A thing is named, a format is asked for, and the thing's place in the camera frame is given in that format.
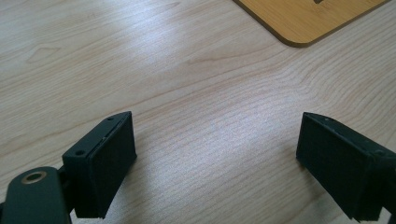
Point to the orange wooden coaster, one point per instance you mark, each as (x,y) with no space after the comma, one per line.
(308,18)

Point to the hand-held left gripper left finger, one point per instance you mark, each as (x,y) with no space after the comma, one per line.
(102,168)

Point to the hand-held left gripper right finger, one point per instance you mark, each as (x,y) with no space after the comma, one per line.
(339,168)

